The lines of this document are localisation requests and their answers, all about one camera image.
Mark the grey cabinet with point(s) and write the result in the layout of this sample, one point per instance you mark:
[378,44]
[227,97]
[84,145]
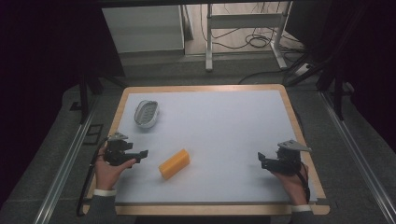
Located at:
[146,29]

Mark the metal floor rail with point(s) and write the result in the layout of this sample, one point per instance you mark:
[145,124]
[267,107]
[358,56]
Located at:
[358,155]
[63,169]

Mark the white table mat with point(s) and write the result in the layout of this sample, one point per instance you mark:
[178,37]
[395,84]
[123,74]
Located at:
[214,146]

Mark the grey oval soap dish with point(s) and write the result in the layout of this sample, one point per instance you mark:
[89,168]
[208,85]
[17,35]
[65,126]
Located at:
[146,114]

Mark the white metal desk frame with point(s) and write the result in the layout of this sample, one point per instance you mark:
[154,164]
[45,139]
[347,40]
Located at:
[246,21]

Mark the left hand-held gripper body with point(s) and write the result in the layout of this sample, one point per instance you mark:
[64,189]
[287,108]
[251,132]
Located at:
[115,151]

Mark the orange soap bar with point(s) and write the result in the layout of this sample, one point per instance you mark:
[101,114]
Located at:
[174,163]

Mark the white power strip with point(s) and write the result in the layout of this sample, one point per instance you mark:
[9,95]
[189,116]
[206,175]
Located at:
[302,69]

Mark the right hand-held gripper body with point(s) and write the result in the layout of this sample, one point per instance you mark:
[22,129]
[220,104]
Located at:
[288,157]

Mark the person's right hand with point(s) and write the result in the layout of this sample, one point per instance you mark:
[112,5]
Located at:
[294,186]

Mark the black stand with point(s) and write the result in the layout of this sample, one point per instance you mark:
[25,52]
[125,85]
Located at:
[336,77]
[85,93]

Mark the person's left hand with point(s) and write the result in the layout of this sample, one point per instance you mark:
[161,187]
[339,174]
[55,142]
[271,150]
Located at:
[108,171]

